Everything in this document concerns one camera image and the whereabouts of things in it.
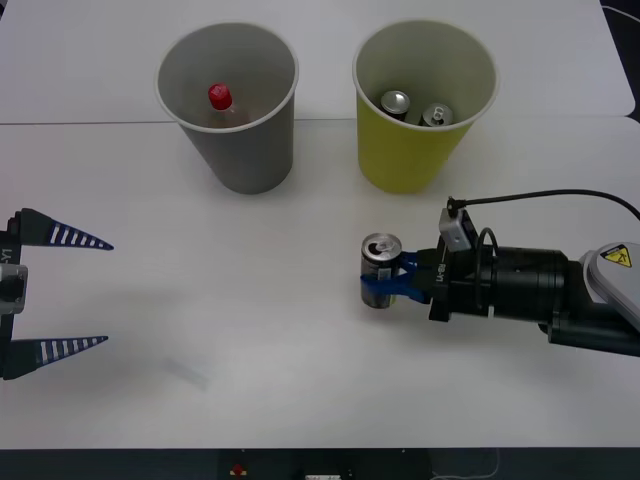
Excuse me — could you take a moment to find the grey plastic bin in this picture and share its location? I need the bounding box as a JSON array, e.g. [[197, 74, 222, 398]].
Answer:
[[153, 20, 300, 195]]

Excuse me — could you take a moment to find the silver drink can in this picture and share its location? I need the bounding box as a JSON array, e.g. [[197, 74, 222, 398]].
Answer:
[[418, 102, 455, 129]]

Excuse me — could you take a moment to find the dark drink can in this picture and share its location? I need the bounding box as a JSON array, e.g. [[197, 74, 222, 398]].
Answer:
[[379, 89, 412, 123]]

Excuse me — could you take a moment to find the red-capped plastic bottle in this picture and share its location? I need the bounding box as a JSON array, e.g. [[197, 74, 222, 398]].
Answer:
[[204, 82, 254, 130]]

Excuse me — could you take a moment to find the silver can with blue label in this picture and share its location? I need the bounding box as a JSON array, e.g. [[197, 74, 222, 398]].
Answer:
[[359, 232, 404, 309]]

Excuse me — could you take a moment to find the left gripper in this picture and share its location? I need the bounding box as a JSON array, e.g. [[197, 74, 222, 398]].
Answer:
[[0, 208, 115, 382]]

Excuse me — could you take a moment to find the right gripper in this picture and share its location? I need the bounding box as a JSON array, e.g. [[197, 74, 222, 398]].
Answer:
[[359, 233, 496, 324]]

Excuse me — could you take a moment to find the yellow-green plastic bin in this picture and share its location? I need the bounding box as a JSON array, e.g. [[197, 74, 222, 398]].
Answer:
[[351, 18, 501, 195]]

